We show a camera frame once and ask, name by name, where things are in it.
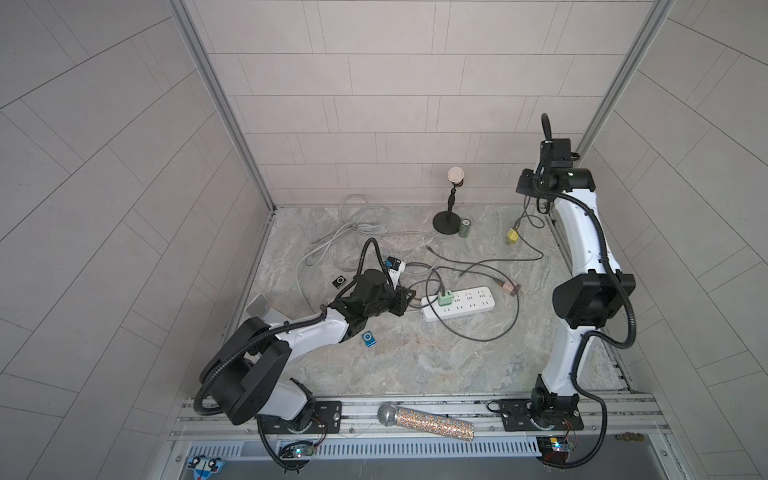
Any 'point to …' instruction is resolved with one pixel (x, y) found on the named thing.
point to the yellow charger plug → (512, 236)
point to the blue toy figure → (205, 466)
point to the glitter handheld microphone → (390, 415)
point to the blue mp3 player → (368, 339)
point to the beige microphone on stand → (448, 222)
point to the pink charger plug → (508, 286)
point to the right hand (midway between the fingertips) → (525, 179)
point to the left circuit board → (303, 450)
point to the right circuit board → (553, 449)
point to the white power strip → (463, 303)
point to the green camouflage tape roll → (464, 228)
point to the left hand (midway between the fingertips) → (416, 292)
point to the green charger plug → (445, 300)
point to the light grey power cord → (355, 211)
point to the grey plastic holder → (257, 306)
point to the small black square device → (339, 282)
